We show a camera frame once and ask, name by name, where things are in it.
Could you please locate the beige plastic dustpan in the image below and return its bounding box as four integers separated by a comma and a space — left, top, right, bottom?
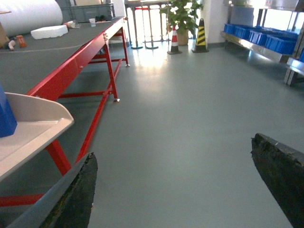
0, 92, 74, 180

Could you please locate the clear plastic cup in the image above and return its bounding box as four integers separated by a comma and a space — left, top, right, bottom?
89, 18, 96, 27

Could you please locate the large white roll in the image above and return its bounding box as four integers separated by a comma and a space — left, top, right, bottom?
0, 0, 63, 37

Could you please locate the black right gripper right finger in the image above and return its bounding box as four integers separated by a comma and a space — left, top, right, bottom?
251, 133, 304, 228

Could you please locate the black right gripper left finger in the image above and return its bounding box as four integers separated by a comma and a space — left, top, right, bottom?
8, 153, 98, 228

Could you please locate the stainless steel shelf rack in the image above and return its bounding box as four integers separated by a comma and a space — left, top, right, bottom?
220, 0, 304, 86

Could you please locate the large cardboard box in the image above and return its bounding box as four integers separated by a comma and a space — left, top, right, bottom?
0, 10, 11, 48

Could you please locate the red white traffic cone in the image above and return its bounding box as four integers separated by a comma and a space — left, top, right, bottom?
167, 25, 182, 55

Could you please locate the metal railing barrier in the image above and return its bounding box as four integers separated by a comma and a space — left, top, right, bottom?
124, 0, 169, 49

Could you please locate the blue plastic part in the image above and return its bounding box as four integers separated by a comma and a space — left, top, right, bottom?
0, 85, 18, 138

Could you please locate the yellow black traffic cone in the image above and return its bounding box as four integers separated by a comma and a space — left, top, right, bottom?
192, 19, 209, 53

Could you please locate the white foam block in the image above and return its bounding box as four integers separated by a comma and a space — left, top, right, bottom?
30, 25, 68, 39

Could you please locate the green potted plant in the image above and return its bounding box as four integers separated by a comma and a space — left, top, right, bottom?
160, 0, 204, 46

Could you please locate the grey plastic crate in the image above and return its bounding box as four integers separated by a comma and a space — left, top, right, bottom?
70, 3, 115, 23

